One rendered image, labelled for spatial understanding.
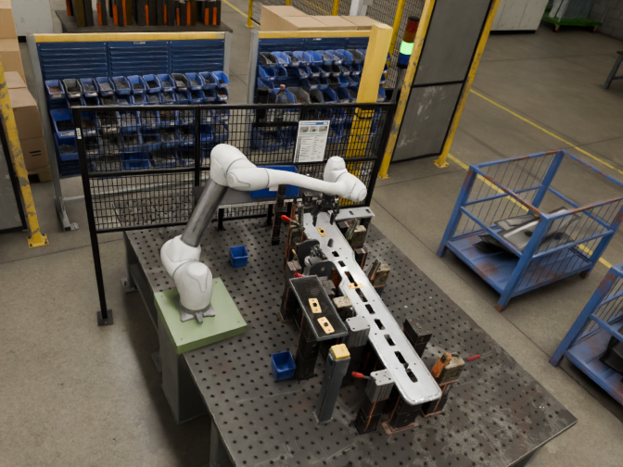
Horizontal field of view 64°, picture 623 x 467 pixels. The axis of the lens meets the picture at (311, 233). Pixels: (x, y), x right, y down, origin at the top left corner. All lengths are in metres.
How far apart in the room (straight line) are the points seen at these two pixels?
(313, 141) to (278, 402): 1.63
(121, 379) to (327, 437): 1.52
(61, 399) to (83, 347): 0.40
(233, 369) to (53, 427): 1.19
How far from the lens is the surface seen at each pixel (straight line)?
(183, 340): 2.58
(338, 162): 2.65
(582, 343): 4.31
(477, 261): 4.59
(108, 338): 3.66
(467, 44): 5.74
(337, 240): 2.89
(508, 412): 2.79
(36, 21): 8.80
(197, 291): 2.53
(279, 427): 2.38
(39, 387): 3.50
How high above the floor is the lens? 2.71
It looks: 36 degrees down
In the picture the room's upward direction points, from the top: 10 degrees clockwise
